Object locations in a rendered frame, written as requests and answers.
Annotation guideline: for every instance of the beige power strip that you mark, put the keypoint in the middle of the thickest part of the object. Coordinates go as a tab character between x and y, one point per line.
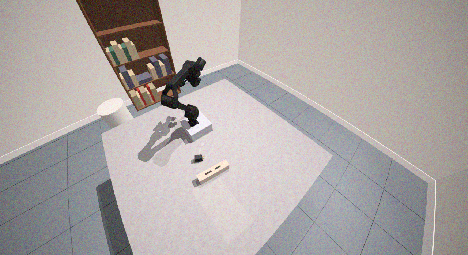
213	172

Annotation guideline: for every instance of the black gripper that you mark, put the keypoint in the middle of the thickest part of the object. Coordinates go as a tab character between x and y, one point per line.
186	79

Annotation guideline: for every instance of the black two-prong charger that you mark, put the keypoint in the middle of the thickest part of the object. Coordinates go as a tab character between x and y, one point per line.
198	158

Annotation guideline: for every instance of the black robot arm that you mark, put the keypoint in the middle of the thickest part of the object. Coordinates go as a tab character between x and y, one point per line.
188	68

